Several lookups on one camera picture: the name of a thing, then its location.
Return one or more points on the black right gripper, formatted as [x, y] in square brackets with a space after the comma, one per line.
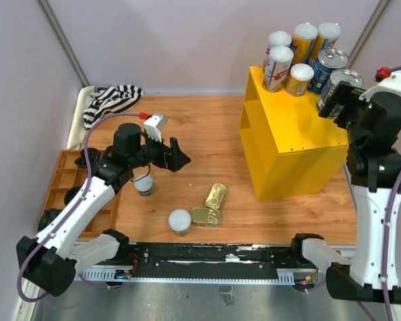
[344, 93]

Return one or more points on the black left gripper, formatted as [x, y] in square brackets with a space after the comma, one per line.
[172, 158]

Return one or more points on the short green can white lid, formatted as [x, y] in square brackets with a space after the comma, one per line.
[144, 184]

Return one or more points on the small can white lid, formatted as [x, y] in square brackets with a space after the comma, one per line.
[298, 80]

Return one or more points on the gold sardine tin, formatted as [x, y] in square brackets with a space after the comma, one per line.
[216, 196]
[205, 216]

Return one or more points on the tall yellow blue can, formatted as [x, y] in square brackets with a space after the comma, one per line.
[328, 34]

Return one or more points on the yellow can white lid front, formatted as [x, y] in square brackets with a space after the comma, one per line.
[180, 222]

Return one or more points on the tall can white lid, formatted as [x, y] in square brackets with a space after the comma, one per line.
[304, 36]
[280, 59]

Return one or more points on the tall can white lid front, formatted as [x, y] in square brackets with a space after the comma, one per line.
[280, 59]

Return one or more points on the red label can white lid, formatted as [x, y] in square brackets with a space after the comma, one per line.
[277, 38]

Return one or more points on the yellow wooden shelf cabinet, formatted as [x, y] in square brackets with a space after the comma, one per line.
[290, 150]

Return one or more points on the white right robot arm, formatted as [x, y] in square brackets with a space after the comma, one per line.
[372, 119]

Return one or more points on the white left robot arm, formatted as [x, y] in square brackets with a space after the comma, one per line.
[50, 260]

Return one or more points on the black rolled belt top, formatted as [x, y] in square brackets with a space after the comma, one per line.
[92, 155]

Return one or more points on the black rolled belt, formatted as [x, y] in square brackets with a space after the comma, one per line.
[70, 195]
[92, 155]

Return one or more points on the black striped cloth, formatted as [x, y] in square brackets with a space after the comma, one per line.
[111, 100]

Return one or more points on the cream cloth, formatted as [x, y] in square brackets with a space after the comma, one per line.
[77, 131]

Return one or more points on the black rolled belt middle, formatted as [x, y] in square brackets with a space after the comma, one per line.
[70, 195]

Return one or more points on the green rolled belt bottom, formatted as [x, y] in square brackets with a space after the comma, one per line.
[48, 216]

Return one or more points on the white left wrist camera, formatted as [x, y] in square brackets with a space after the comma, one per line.
[153, 126]

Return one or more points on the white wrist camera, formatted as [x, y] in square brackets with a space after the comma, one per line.
[387, 81]
[153, 126]

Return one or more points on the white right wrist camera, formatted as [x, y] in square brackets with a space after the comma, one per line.
[387, 81]

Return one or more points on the aluminium frame post right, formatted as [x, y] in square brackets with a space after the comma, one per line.
[372, 22]

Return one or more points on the aluminium frame post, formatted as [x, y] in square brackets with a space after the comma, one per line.
[62, 40]
[372, 22]

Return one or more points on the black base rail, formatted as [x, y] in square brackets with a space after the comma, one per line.
[277, 256]

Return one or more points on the aluminium frame post left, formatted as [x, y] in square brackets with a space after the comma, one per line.
[62, 40]

